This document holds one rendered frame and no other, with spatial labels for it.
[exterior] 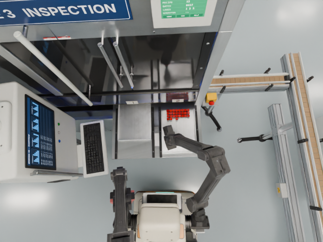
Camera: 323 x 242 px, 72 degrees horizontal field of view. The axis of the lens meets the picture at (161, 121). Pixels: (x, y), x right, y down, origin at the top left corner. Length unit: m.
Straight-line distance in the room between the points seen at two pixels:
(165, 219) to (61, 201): 1.81
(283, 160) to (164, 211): 1.34
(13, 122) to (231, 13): 1.09
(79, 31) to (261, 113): 2.35
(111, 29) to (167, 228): 0.94
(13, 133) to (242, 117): 2.29
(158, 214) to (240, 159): 1.65
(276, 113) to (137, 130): 1.31
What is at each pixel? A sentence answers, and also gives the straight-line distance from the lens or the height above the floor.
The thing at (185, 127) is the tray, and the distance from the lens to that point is 1.74.
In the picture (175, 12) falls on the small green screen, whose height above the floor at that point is 1.94.
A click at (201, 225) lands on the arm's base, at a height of 1.22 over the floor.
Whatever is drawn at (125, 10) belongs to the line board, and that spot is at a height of 1.95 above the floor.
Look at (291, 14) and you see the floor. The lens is 3.73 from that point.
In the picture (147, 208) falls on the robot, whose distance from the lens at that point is 1.26.
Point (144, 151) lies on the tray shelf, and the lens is 1.72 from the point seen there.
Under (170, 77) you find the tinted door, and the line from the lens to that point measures 1.32.
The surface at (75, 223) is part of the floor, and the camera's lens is 2.81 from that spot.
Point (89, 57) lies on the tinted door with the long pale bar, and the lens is 1.15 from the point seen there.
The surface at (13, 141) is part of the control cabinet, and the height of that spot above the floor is 1.55.
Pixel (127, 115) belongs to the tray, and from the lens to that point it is 1.80.
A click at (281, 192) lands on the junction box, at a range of 2.25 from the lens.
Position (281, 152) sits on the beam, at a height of 0.55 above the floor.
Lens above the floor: 2.58
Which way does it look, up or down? 75 degrees down
